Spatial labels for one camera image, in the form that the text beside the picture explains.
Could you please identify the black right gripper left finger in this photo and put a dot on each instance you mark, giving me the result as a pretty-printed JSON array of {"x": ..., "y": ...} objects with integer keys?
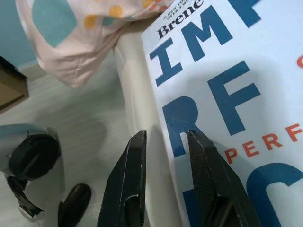
[{"x": 127, "y": 179}]

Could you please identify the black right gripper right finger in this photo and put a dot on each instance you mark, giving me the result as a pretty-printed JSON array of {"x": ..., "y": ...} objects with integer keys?
[{"x": 213, "y": 184}]

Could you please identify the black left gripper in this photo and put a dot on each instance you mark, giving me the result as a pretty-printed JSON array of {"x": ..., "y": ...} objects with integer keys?
[{"x": 21, "y": 196}]

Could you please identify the blue white blister pack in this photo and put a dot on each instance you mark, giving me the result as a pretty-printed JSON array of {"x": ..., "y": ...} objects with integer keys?
[{"x": 225, "y": 82}]

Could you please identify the pink patterned pillow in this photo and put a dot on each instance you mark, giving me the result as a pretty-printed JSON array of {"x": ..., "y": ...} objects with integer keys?
[{"x": 71, "y": 35}]

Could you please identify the dark grey right robot leg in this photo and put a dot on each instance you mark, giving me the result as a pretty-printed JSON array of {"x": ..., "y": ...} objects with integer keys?
[{"x": 75, "y": 203}]

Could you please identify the beige sheeted mattress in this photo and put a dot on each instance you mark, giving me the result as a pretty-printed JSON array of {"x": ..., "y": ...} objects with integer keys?
[{"x": 142, "y": 106}]

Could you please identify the brown cardboard box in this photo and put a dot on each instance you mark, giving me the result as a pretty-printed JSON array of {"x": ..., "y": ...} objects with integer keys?
[{"x": 11, "y": 89}]

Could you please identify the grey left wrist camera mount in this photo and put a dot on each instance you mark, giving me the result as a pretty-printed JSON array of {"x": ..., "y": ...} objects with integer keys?
[{"x": 58, "y": 165}]

